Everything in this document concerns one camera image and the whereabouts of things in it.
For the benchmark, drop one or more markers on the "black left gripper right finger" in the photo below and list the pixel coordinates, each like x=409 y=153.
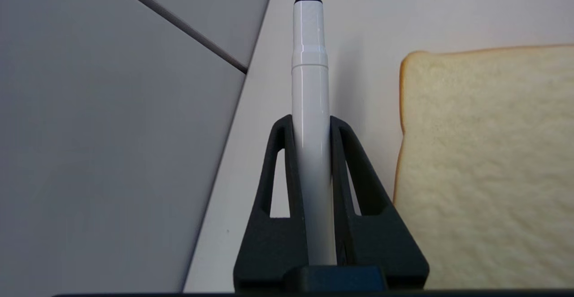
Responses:
x=381 y=243

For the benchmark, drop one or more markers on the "toast bread slice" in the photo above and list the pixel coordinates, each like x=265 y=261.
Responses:
x=484 y=162

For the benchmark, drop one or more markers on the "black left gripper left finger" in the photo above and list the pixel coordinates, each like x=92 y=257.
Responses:
x=269 y=243

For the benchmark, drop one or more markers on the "white marker with black cap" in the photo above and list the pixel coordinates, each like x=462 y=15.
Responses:
x=311 y=108

